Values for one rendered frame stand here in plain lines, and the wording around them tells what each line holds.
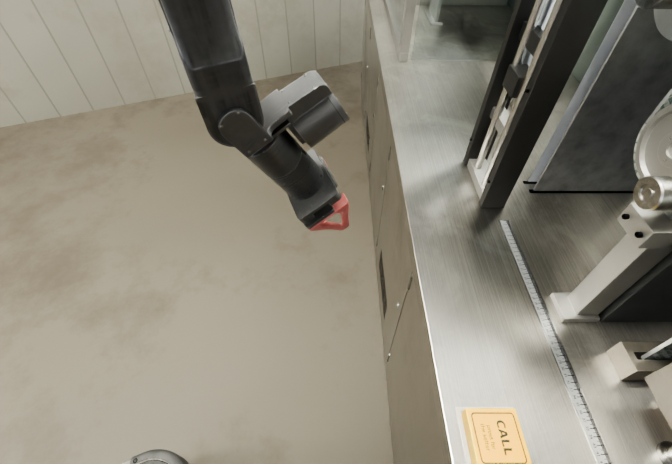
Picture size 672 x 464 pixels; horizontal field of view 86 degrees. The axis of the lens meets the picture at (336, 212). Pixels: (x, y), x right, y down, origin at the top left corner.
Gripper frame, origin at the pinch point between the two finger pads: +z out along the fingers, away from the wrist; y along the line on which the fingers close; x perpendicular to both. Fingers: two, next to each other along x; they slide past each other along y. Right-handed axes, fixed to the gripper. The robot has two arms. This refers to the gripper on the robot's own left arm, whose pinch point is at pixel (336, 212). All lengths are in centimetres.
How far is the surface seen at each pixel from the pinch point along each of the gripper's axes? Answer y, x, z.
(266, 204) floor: 109, 51, 91
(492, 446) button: -34.9, -0.7, 14.5
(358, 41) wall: 251, -62, 135
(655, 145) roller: -14.3, -42.5, 11.2
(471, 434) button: -32.8, 0.8, 13.8
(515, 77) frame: 8.0, -37.8, 7.9
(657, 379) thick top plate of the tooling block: -36.8, -22.6, 19.4
